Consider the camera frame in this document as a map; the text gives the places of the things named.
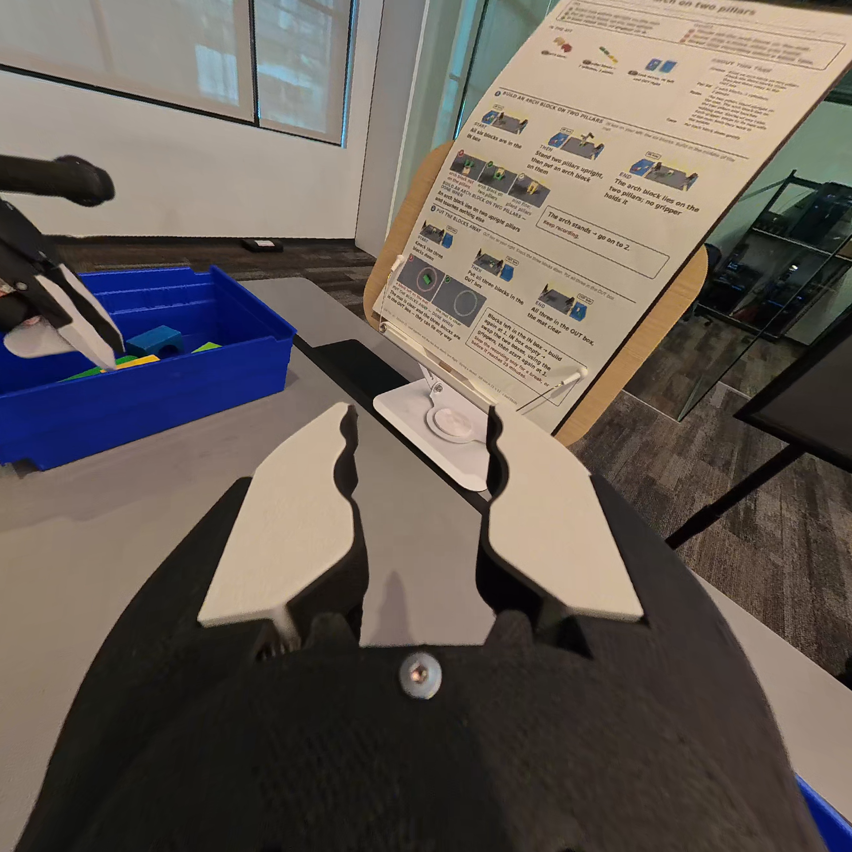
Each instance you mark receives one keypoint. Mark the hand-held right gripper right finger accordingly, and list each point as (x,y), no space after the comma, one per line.
(566,533)

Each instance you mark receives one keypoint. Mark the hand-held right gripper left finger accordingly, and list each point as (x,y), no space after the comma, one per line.
(280,533)

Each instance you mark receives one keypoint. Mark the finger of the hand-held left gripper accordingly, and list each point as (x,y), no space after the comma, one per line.
(33,340)
(80,320)

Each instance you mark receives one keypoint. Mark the lime green plank block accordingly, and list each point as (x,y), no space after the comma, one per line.
(133,361)

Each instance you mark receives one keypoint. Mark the blue arch block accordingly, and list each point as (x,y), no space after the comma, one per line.
(153,340)

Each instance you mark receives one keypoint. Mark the blue plastic bin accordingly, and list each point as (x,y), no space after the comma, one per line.
(826,815)
(147,386)

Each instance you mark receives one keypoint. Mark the yellow arch block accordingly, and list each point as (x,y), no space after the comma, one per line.
(207,348)

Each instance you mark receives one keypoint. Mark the black metal pole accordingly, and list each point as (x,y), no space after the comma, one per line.
(739,495)

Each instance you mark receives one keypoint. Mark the glass window panel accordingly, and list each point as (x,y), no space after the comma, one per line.
(160,53)

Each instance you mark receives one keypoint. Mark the printed instruction sheet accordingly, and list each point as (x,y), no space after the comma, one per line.
(599,187)

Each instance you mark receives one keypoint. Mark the metal shelf rack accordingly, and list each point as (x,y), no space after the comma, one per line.
(779,253)

